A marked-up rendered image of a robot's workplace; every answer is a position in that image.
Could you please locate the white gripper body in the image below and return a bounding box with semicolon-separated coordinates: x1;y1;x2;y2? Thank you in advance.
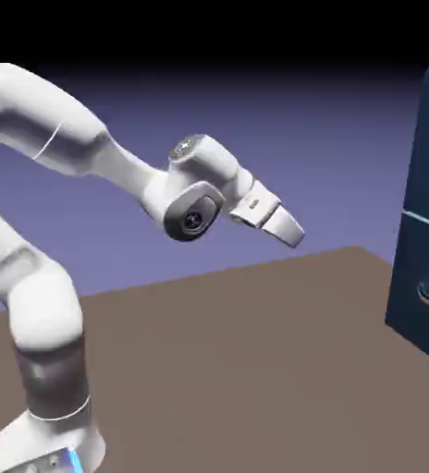
260;203;307;249

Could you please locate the dark blue cabinet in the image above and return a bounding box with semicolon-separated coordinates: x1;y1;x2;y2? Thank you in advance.
384;64;429;371

